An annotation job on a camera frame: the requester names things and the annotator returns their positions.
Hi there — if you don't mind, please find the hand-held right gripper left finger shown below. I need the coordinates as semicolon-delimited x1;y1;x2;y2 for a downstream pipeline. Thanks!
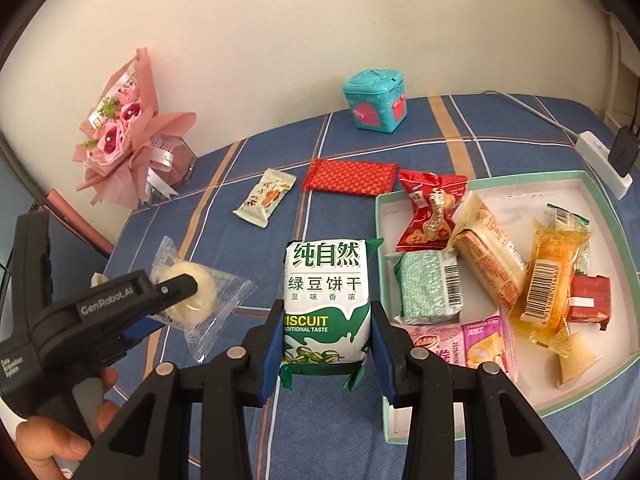
82;300;286;480

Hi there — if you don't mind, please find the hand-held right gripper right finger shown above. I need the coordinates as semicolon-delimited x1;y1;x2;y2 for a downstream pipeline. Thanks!
370;302;568;480

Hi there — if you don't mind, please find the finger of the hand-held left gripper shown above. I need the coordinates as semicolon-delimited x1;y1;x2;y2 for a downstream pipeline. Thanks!
102;316;162;361
150;277;200;318

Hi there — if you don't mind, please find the round pastry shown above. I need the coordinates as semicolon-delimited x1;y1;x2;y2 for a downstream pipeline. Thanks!
150;235;256;361

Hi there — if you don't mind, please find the green white biscuit packet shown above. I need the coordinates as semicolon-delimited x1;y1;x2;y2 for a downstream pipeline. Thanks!
277;236;385;393
387;250;465;326

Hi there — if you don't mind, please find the pink purple snack packet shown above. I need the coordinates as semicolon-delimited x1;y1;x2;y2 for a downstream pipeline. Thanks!
460;312;518;381

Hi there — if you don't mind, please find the long beige red cracker packet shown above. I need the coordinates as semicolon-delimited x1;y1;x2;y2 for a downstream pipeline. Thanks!
447;192;532;313

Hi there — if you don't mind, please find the white tray with green rim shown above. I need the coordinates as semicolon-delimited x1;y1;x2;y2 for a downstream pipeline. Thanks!
374;169;640;446

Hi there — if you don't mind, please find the orange packet with barcode label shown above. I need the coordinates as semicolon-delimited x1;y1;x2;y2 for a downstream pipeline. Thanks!
510;217;593;358

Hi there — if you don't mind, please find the jelly cup with orange lid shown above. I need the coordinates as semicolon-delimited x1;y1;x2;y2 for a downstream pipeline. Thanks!
557;332;606;388

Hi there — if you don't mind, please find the red brick-shaped packet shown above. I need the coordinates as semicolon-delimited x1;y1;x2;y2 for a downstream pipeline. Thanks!
562;274;612;331

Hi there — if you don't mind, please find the person's left hand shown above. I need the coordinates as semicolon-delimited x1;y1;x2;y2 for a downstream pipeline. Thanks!
14;366;122;480

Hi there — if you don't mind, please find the small beige snack packet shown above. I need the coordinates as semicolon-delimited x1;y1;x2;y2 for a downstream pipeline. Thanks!
232;167;297;228

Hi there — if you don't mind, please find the pink glass vase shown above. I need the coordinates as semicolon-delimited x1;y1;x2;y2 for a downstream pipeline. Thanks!
150;132;197;196

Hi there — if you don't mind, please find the red festive snack packet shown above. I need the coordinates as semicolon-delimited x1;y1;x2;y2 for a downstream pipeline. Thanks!
396;170;470;253

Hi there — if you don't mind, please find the pink paper flower bouquet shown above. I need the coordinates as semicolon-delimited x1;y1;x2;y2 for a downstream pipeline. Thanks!
75;47;198;208

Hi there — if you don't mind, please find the blue plaid bedsheet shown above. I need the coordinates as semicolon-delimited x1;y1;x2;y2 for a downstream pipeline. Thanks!
100;94;640;480

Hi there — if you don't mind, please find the flat red patterned packet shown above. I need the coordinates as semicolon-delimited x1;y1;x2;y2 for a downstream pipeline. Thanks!
301;158;399;197

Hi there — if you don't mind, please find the small green edged packet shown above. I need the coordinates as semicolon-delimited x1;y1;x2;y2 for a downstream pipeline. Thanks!
546;203;591;233

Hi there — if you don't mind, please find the teal toy box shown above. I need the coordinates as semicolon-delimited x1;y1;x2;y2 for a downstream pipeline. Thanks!
342;70;408;133

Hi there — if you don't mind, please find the white power strip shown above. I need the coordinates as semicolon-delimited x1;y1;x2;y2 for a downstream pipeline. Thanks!
575;131;636;201

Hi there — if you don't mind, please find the black charger plug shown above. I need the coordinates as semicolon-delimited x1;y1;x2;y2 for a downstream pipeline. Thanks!
606;127;640;178

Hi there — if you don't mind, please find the pink wooden rail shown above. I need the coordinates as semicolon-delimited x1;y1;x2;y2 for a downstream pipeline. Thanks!
46;189;117;257

